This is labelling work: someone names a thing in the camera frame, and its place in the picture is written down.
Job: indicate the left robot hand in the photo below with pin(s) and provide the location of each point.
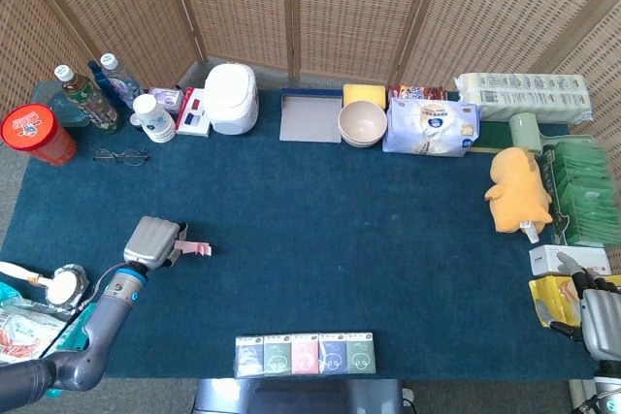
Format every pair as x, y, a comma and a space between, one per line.
148, 239

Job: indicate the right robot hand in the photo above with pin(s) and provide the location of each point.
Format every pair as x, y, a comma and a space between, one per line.
601, 322

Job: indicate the pink paper stack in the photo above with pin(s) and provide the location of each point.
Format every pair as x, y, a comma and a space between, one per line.
201, 250

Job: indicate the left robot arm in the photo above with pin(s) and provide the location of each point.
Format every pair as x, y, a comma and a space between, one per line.
107, 317

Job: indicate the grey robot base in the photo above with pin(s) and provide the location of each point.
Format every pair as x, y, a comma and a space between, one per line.
291, 397

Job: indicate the yellow plastic bag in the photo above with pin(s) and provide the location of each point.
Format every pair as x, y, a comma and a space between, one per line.
558, 293

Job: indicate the white cardboard box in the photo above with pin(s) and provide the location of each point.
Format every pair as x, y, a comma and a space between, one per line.
548, 259

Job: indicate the thin-framed eyeglasses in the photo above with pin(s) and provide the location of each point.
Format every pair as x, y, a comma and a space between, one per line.
131, 157

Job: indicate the floral paper cup stack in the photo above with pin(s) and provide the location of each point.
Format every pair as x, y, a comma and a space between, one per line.
153, 118

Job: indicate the red and white box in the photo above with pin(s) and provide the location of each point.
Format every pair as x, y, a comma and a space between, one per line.
191, 116

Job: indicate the white brush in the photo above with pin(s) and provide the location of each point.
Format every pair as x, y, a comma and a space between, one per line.
19, 271

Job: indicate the box of green packets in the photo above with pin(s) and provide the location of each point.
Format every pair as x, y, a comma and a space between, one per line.
582, 191

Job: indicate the small lilac box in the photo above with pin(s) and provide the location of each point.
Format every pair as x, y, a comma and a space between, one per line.
165, 96

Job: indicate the green tea bottle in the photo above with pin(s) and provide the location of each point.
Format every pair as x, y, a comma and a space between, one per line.
92, 104

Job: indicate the teal snack bag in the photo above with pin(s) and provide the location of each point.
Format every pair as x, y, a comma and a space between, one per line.
24, 331

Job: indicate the red snack canister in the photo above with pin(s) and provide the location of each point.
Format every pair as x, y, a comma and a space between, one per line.
34, 133

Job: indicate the yellow plush toy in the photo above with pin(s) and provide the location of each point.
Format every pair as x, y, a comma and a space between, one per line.
516, 191

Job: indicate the blue pocket tissue pack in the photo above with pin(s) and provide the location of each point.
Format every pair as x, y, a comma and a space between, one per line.
333, 355
250, 358

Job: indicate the clear water bottle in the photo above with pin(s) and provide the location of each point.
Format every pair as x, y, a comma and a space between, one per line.
121, 84

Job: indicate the clear bluish container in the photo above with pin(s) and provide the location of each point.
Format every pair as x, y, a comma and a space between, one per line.
53, 104

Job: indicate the white rice cooker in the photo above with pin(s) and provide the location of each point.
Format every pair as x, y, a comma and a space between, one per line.
230, 94

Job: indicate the dark blue bottle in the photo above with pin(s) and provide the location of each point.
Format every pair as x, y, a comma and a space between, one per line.
99, 79

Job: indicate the green pocket tissue pack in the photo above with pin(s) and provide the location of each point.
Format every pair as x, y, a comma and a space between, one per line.
277, 357
361, 354

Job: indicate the dark blue table cloth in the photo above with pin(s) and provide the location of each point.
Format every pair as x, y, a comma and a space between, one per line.
339, 239

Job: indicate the pink pocket tissue pack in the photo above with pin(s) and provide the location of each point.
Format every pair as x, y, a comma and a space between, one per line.
305, 356

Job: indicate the grey tray with blue rim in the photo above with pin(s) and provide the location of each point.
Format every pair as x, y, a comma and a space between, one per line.
310, 118

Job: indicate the light green cup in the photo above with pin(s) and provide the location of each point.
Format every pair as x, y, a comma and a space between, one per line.
526, 133

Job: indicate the beige bowl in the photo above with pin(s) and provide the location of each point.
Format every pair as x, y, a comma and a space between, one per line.
361, 144
363, 118

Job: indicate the pale green paper pack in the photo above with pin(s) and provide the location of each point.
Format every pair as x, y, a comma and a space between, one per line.
529, 94

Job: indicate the yellow sponge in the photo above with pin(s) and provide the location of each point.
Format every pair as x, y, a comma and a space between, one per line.
364, 94

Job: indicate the lilac tissue bag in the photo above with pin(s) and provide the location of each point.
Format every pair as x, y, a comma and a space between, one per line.
427, 128

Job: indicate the brown snack bag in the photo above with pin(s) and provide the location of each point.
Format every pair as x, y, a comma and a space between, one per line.
417, 92

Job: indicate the wicker folding screen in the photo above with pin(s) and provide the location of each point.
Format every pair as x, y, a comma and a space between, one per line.
339, 7

